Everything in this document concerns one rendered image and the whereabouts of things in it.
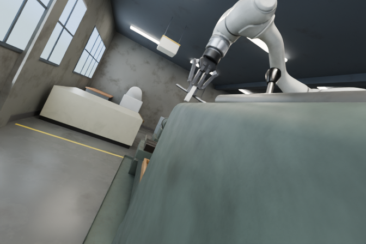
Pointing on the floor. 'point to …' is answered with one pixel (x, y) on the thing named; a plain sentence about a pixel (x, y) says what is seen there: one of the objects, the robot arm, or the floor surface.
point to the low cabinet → (91, 115)
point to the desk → (99, 93)
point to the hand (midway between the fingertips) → (190, 93)
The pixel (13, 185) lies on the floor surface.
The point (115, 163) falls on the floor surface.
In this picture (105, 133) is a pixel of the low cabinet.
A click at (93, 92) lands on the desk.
